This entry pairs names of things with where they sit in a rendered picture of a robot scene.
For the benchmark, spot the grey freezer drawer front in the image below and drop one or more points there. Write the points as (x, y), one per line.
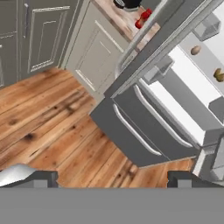
(163, 128)
(116, 128)

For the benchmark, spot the grey fridge with white interior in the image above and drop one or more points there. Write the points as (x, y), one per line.
(189, 78)

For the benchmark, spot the grey fridge door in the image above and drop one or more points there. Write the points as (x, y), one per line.
(163, 40)

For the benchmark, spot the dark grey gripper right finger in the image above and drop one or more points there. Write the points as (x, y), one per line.
(178, 176)

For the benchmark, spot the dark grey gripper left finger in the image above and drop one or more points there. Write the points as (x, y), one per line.
(43, 176)

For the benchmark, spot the grey tall cupboard door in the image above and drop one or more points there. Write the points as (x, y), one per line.
(48, 38)

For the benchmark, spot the grey fridge door bin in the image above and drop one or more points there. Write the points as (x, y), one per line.
(159, 70)
(208, 27)

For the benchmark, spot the black countertop appliance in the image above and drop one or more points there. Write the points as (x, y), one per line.
(127, 4)

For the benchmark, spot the olive green food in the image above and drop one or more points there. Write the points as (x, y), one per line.
(219, 75)

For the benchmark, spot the beige base cupboard door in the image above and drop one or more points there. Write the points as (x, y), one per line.
(96, 58)

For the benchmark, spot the brown round food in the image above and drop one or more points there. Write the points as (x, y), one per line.
(195, 50)

